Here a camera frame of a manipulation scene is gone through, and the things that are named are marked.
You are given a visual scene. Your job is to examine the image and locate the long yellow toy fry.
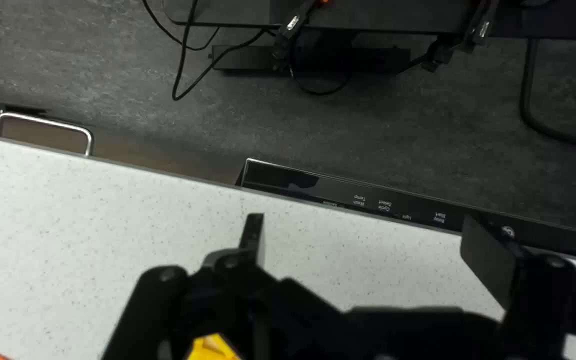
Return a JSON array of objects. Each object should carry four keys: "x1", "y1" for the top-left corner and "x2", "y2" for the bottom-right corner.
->
[{"x1": 185, "y1": 333, "x2": 242, "y2": 360}]

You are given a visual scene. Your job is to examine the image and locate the brown cabinet front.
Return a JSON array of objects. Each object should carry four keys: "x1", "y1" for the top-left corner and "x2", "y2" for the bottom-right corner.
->
[{"x1": 0, "y1": 98, "x2": 243, "y2": 188}]

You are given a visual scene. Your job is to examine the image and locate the long black bar device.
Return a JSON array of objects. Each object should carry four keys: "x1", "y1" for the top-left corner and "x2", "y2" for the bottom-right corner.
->
[{"x1": 235, "y1": 156, "x2": 576, "y2": 264}]

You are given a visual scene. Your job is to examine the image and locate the black desk frame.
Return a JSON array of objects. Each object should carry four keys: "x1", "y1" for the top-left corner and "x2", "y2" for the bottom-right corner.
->
[{"x1": 177, "y1": 0, "x2": 576, "y2": 40}]

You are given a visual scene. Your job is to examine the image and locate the thick black cable loop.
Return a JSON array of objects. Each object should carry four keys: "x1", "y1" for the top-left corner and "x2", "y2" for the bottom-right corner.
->
[{"x1": 518, "y1": 36, "x2": 576, "y2": 151}]

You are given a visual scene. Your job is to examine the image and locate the silver metal handle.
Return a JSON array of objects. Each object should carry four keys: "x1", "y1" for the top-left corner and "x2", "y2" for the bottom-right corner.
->
[{"x1": 0, "y1": 111, "x2": 95, "y2": 160}]

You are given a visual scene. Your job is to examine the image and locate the thin black cable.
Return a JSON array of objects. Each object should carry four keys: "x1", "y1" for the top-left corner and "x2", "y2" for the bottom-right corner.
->
[{"x1": 140, "y1": 0, "x2": 277, "y2": 105}]

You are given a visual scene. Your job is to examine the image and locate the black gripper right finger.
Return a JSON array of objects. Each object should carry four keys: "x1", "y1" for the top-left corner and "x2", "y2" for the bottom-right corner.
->
[{"x1": 458, "y1": 216, "x2": 576, "y2": 360}]

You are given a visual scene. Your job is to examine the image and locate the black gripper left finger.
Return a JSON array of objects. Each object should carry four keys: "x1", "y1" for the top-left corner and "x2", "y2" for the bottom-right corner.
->
[{"x1": 99, "y1": 212, "x2": 356, "y2": 360}]

